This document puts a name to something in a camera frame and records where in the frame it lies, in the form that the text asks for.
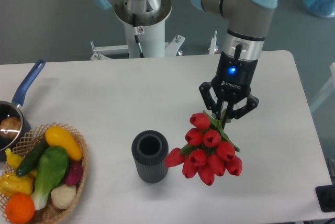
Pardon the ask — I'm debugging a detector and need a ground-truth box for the blue handled saucepan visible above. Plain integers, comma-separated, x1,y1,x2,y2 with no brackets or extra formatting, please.
1,60,46,162

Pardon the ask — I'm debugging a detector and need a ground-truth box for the woven wicker basket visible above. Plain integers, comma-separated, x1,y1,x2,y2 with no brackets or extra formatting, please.
1,123,88,223

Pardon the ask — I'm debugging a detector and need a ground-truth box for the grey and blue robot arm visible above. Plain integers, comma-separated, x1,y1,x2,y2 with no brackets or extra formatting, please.
94,0,278,124

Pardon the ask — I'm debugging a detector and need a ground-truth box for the purple red radish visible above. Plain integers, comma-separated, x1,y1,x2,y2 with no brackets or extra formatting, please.
64,161,83,186

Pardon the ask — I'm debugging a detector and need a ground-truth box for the green bok choy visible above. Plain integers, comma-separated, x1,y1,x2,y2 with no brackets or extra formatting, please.
31,146,70,211

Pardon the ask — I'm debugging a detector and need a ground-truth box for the brown bread in pan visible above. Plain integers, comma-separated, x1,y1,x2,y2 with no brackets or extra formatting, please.
1,117,21,140

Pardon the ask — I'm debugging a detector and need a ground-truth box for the yellow squash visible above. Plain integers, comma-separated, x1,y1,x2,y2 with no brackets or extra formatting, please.
45,126,83,161

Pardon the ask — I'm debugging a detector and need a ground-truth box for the dark grey ribbed vase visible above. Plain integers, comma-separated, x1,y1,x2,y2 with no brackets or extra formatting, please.
131,130,169,184

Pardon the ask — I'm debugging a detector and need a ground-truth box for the red tulip bouquet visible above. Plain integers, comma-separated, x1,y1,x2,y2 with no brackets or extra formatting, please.
164,112,242,186

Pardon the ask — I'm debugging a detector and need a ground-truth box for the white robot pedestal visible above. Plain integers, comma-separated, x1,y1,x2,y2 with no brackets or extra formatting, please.
90,19,219,61

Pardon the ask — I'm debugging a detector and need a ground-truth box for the black device at edge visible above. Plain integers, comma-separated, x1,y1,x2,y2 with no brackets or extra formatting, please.
315,185,335,212

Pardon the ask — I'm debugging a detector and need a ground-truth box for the dark green cucumber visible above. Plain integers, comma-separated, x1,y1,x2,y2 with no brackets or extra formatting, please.
16,138,49,176

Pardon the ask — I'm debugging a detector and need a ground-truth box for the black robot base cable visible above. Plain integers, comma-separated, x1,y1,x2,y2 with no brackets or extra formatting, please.
131,13,145,58

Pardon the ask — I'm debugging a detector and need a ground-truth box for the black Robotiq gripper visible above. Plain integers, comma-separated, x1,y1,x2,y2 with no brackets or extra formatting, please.
199,52,259,123

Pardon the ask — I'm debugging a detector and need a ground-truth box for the white garlic bulb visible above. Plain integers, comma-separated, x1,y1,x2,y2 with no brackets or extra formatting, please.
51,184,76,209

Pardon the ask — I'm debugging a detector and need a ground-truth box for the orange fruit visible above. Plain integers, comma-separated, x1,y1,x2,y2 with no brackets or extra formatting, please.
5,193,35,223

